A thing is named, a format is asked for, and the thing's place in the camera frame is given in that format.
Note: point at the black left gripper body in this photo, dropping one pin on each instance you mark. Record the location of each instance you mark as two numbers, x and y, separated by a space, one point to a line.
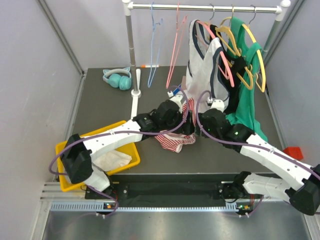
186 127

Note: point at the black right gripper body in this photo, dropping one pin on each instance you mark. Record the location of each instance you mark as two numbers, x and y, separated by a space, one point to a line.
203 123

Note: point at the red white striped tank top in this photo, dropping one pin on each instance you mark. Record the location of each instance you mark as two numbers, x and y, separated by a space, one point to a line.
175 142

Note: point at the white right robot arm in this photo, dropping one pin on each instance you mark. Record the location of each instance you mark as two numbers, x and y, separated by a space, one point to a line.
296 183

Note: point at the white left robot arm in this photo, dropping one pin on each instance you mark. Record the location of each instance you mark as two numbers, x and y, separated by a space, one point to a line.
76 156

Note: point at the white navy-trimmed tank top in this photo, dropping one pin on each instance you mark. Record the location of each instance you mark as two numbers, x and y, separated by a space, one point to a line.
205 65

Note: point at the green tank top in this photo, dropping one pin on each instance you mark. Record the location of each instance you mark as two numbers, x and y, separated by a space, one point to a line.
245 112

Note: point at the pink plastic hanger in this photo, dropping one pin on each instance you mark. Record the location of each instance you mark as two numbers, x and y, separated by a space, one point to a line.
227 71

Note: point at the black tank top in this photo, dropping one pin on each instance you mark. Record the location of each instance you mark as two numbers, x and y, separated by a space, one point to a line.
235 82

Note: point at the yellow hanger rear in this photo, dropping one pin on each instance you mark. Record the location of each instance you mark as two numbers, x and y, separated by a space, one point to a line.
261 86

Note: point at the yellow hanger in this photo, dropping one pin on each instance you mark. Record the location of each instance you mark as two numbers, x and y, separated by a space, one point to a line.
234 56
261 86

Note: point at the yellow hanger front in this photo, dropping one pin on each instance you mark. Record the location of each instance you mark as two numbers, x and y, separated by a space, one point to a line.
234 56

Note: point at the blue box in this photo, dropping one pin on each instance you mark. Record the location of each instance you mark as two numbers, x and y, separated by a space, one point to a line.
177 90

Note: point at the yellow plastic bin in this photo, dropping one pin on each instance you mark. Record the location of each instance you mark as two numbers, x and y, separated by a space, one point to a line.
130 149

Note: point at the orange white marker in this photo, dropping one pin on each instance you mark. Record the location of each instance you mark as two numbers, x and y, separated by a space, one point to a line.
150 66

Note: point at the teal cat-ear headphones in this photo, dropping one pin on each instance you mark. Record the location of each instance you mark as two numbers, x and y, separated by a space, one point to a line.
119 78

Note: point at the cream white cloth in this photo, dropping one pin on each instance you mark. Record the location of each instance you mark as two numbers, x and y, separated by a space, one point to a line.
112 160

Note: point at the red plastic block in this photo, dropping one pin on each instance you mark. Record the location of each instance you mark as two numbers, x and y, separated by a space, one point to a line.
294 152

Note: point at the white metal clothes rack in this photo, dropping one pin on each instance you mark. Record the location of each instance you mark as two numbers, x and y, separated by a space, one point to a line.
128 5

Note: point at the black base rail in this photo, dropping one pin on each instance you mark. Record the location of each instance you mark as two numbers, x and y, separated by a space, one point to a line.
176 187

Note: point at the pink wire hanger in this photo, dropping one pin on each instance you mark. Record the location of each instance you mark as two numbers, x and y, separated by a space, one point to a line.
180 30

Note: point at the blue wire hanger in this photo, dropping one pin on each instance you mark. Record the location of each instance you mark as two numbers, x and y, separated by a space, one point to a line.
155 44

